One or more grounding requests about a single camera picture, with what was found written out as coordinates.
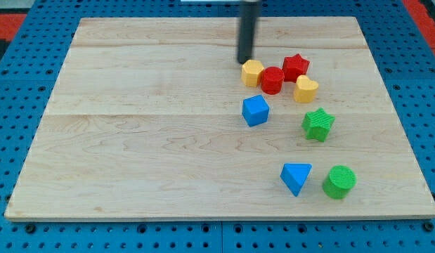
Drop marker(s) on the red star block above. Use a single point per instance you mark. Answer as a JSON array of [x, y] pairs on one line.
[[294, 66]]

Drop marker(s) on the yellow hexagon block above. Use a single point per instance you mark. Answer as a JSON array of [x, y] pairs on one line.
[[251, 72]]

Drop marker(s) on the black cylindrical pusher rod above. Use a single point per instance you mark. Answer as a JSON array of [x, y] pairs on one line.
[[249, 12]]

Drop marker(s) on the green star block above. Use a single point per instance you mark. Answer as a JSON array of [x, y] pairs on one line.
[[317, 124]]

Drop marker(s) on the yellow heart block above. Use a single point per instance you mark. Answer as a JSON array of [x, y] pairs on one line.
[[305, 89]]

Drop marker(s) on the blue cube block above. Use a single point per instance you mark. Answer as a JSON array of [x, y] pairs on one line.
[[255, 110]]

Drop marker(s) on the blue triangle block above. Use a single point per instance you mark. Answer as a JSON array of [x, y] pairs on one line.
[[294, 176]]

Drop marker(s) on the wooden board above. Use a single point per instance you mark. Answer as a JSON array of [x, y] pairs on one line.
[[144, 123]]

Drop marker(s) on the green cylinder block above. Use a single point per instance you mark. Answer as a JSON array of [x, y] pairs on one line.
[[339, 182]]

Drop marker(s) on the red cylinder block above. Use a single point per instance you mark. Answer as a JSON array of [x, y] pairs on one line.
[[272, 80]]

